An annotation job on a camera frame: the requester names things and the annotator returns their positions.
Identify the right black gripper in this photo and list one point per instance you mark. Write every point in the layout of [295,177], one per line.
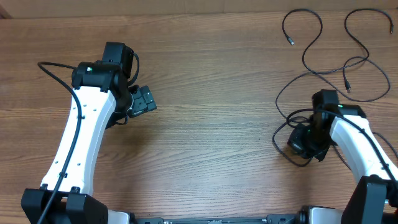
[298,144]

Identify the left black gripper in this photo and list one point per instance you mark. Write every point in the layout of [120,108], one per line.
[143,100]

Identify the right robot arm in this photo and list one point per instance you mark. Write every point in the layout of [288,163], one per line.
[346,126]

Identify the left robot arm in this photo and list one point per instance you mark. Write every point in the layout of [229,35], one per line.
[103,95]

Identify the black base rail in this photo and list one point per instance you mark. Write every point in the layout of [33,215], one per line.
[214,219]

